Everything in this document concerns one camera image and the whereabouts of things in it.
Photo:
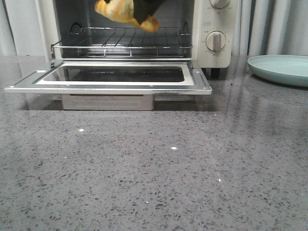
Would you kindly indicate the metal wire oven rack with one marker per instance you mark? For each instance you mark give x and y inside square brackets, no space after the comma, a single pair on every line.
[120,43]

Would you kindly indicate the cream Toshiba toaster oven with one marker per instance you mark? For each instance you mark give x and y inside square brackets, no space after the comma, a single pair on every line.
[195,17]

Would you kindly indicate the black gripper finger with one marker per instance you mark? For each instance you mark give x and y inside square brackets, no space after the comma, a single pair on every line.
[133,12]

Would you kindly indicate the golden bread roll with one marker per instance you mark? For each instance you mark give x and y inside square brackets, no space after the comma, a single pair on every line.
[151,24]

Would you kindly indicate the lower cream oven knob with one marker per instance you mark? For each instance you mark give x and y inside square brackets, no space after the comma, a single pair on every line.
[215,41]

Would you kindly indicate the cream oven knob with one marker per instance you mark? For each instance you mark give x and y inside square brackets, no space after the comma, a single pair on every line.
[219,4]
[215,41]

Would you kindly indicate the upper cream oven knob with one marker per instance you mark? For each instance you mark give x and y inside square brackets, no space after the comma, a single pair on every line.
[219,4]

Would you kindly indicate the glass oven door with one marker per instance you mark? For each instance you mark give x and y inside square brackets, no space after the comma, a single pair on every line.
[111,85]

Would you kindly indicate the teal round plate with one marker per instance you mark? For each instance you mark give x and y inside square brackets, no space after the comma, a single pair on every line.
[289,70]

